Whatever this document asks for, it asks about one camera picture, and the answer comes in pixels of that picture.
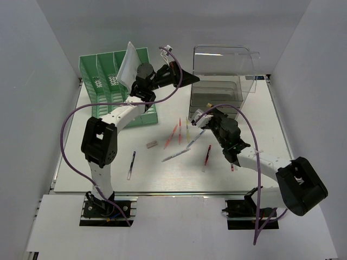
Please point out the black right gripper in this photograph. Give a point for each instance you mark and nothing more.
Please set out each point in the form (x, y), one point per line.
(217, 114)

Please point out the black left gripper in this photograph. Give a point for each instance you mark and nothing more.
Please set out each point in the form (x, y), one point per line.
(174, 71)

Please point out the clear acrylic drawer cabinet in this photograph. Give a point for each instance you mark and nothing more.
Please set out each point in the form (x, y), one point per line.
(227, 75)

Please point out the clear plastic document folder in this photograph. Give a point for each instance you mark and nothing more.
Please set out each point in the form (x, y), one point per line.
(128, 69)

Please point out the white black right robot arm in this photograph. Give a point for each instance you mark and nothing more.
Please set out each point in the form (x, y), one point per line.
(299, 187)

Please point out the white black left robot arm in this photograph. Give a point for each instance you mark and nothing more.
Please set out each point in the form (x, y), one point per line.
(99, 144)

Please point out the light blue pen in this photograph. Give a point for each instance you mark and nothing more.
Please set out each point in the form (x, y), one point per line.
(195, 139)

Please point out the yellow pen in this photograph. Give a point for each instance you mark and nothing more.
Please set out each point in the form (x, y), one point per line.
(187, 129)

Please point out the grey clear pen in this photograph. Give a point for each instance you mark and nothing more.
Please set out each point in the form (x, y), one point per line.
(176, 154)

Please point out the orange pen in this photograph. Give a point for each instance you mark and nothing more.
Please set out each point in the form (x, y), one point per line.
(170, 137)

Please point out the red pink pen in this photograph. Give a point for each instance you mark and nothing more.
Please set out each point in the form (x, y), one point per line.
(180, 131)

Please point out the dark red pen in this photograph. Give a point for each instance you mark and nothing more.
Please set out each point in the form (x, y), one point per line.
(206, 158)

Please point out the dark blue pen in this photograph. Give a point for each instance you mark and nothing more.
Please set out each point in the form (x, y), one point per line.
(131, 165)

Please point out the green file organizer rack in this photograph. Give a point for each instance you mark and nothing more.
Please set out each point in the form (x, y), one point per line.
(99, 73)

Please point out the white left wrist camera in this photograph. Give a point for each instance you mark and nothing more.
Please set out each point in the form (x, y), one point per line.
(164, 53)

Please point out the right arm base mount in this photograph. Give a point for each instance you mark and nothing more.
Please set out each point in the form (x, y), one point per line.
(241, 214)

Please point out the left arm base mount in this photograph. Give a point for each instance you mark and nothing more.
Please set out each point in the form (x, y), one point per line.
(97, 212)

